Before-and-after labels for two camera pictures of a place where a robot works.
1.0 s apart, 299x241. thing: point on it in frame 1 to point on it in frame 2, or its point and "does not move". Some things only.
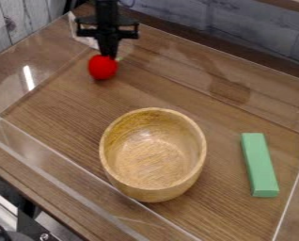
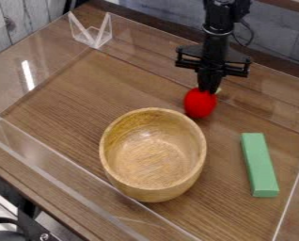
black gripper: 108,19 to 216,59
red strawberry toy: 102,67 to 201,103
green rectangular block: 264,179 does not move
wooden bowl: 153,150 does not move
